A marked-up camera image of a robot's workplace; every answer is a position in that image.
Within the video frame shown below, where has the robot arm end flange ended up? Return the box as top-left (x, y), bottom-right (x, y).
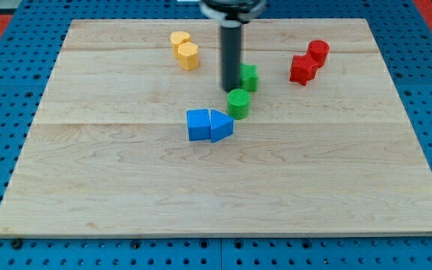
top-left (199, 0), bottom-right (267, 24)

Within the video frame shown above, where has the blue triangle block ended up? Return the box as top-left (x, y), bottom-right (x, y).
top-left (210, 109), bottom-right (234, 143)

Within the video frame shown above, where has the blue cube block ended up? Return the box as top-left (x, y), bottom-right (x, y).
top-left (187, 109), bottom-right (211, 141)

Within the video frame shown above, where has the green cylinder block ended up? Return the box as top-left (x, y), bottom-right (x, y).
top-left (226, 88), bottom-right (251, 120)

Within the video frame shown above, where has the green star block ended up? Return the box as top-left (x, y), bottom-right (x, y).
top-left (240, 64), bottom-right (259, 92)

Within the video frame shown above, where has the yellow hexagon block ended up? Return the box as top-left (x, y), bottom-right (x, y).
top-left (177, 42), bottom-right (199, 71)

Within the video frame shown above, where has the yellow heart block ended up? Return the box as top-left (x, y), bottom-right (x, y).
top-left (169, 31), bottom-right (191, 58)

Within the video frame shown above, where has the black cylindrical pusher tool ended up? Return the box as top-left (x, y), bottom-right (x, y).
top-left (220, 22), bottom-right (242, 92)

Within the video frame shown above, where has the red star block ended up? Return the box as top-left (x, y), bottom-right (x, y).
top-left (289, 54), bottom-right (319, 86)

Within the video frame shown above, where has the wooden board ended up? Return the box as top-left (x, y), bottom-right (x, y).
top-left (0, 19), bottom-right (432, 239)

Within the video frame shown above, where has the red cylinder block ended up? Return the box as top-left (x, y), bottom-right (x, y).
top-left (307, 40), bottom-right (330, 68)

